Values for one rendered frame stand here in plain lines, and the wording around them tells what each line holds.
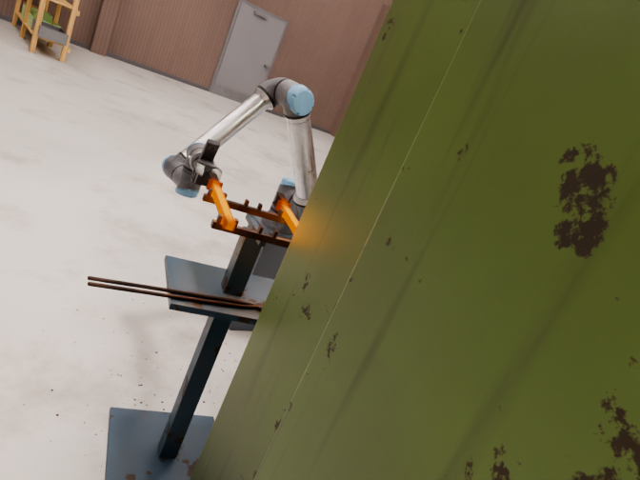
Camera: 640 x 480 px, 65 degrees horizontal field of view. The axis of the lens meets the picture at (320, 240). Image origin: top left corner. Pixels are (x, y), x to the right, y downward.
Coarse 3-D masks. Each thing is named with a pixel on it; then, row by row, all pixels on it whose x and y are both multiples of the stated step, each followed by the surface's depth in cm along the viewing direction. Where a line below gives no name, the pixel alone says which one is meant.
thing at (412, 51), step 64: (448, 0) 92; (384, 64) 107; (448, 64) 88; (384, 128) 101; (320, 192) 119; (384, 192) 96; (320, 256) 112; (320, 320) 106; (256, 384) 126; (256, 448) 118
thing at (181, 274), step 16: (176, 272) 157; (192, 272) 161; (208, 272) 165; (224, 272) 170; (176, 288) 148; (192, 288) 152; (208, 288) 156; (256, 288) 169; (176, 304) 140; (192, 304) 143; (208, 304) 147; (240, 304) 155; (240, 320) 149; (256, 320) 150
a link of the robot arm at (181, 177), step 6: (180, 168) 204; (186, 168) 198; (174, 174) 204; (180, 174) 201; (186, 174) 198; (174, 180) 204; (180, 180) 200; (186, 180) 199; (180, 186) 200; (186, 186) 199; (192, 186) 200; (198, 186) 202; (180, 192) 201; (186, 192) 200; (192, 192) 201; (198, 192) 205
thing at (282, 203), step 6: (276, 192) 180; (276, 198) 180; (282, 198) 174; (276, 204) 173; (282, 204) 172; (288, 204) 173; (288, 210) 167; (288, 216) 162; (294, 216) 164; (288, 222) 161; (294, 222) 159; (294, 228) 155
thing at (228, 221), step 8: (216, 176) 169; (208, 184) 162; (216, 184) 162; (216, 192) 154; (216, 200) 150; (224, 200) 150; (216, 208) 147; (224, 208) 144; (224, 216) 137; (232, 216) 140; (224, 224) 135; (232, 224) 135
